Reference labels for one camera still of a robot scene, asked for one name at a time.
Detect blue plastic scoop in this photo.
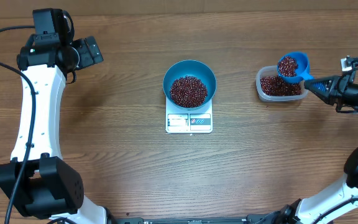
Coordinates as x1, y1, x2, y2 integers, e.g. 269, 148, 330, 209
277, 52, 314, 84

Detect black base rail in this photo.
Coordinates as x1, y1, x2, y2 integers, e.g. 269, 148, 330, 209
112, 211, 279, 224

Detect clear plastic container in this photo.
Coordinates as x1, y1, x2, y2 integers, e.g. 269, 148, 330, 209
255, 65, 309, 103

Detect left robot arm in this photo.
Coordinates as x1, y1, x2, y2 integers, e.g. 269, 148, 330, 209
0, 8, 114, 223

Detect red beans in bowl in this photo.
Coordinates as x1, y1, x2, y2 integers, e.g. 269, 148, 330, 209
170, 76, 208, 108

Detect white digital kitchen scale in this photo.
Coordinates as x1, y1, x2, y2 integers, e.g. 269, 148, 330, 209
165, 98, 213, 134

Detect blue bowl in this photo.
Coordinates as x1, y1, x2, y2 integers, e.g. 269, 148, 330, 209
163, 60, 217, 108

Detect red beans in scoop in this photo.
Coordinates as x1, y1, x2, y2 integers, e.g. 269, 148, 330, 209
277, 56, 298, 77

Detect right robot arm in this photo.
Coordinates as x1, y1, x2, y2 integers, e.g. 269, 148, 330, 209
271, 76, 358, 223

